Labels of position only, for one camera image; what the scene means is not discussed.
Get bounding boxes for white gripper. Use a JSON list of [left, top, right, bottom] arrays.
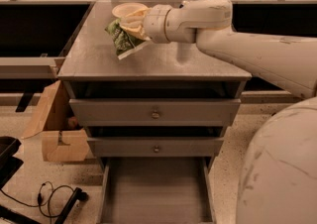
[[121, 5, 172, 44]]

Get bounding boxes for green jalapeno chip bag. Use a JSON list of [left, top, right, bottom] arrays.
[[105, 19, 149, 59]]

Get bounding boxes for grey open bottom drawer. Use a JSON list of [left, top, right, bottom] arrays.
[[97, 158, 216, 224]]

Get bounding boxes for cardboard box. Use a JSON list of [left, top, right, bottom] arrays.
[[22, 80, 89, 163]]

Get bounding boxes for white bowl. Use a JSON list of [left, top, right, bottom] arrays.
[[112, 3, 148, 18]]

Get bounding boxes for black bin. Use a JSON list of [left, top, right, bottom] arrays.
[[0, 136, 23, 189]]

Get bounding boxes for grey middle drawer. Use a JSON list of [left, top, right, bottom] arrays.
[[87, 137, 223, 157]]

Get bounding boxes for grey top drawer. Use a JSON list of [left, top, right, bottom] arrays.
[[69, 99, 241, 127]]

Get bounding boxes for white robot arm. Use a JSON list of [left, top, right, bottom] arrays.
[[120, 0, 317, 224]]

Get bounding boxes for black cable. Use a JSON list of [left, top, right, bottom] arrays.
[[0, 180, 76, 219]]

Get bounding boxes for grey drawer cabinet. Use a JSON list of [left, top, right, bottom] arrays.
[[56, 0, 253, 224]]

